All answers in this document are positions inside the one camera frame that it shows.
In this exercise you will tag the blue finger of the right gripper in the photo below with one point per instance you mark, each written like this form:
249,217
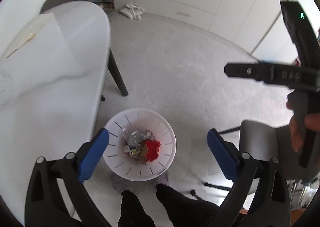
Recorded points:
258,72
265,62

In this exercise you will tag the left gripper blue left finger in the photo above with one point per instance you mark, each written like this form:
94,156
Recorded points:
90,153

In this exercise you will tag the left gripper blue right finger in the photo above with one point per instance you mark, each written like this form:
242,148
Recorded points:
225,153

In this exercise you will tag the white trash basket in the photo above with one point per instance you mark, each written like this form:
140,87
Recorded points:
128,167

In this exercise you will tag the person's right hand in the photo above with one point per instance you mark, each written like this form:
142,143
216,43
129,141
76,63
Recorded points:
306,117

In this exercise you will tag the yellow green crumpled wrapper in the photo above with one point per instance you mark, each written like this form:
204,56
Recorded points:
132,152

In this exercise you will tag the brown cardboard piece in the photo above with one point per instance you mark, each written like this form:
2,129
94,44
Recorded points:
144,150

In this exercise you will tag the grey crumpled paper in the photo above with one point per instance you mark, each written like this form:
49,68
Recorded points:
147,135

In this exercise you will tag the red plastic wrapper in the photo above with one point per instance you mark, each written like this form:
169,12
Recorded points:
153,147

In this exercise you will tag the person's black trouser legs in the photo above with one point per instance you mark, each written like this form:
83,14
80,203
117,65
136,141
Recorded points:
182,211

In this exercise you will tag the white cloth bag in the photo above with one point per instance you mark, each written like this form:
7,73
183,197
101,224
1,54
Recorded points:
132,12

